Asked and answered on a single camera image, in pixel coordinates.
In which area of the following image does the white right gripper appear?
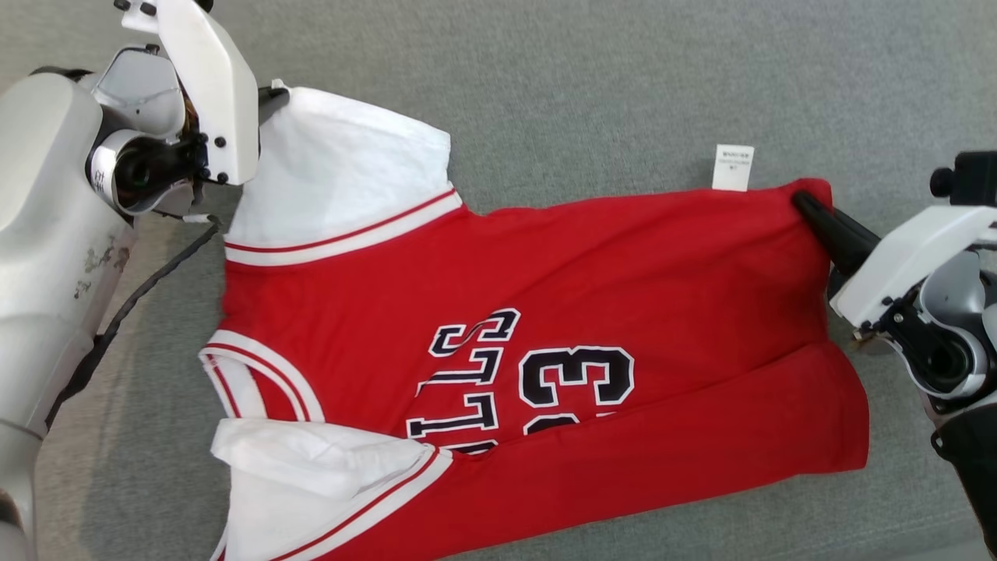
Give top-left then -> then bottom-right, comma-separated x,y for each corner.
791,191 -> 997,328

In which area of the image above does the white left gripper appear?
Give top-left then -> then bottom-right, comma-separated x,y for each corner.
121,0 -> 291,186

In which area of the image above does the red basketball jersey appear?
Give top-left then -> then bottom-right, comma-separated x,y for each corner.
199,84 -> 871,561

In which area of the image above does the black cable teal plug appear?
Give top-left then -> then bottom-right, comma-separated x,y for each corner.
47,214 -> 223,429

